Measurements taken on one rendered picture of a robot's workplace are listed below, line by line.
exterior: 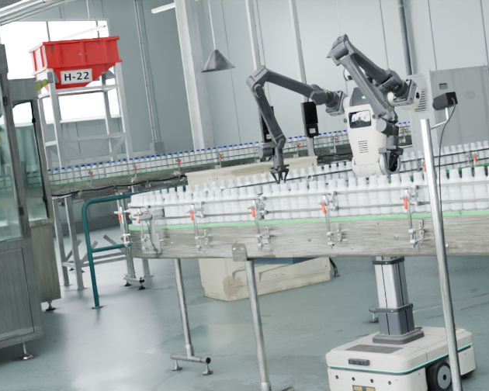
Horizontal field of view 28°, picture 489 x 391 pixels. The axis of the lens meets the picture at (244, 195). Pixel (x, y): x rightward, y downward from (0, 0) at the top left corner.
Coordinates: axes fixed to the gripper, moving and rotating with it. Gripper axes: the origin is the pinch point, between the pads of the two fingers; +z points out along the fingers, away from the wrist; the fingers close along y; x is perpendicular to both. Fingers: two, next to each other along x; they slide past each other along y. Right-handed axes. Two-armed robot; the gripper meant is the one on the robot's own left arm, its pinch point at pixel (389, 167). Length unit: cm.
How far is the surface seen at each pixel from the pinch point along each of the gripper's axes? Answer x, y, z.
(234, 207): -17, -82, 18
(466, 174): -18, 54, 12
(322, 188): -18.0, -22.9, 12.0
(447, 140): 490, -324, -179
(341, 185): -18.3, -11.4, 11.8
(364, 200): -16.4, 1.3, 18.9
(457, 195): -16, 49, 19
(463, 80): 497, -314, -246
